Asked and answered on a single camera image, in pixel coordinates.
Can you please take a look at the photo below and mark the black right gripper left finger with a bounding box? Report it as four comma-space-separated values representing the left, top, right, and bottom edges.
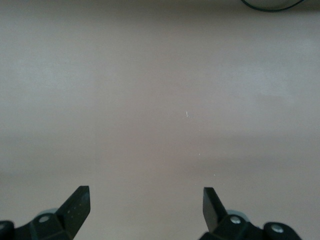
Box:
0, 185, 91, 240

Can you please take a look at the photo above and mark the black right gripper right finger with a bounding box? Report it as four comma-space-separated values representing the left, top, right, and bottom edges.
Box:
202, 186, 302, 240

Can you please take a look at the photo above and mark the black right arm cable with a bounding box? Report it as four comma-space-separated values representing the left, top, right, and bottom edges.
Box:
239, 0, 307, 13

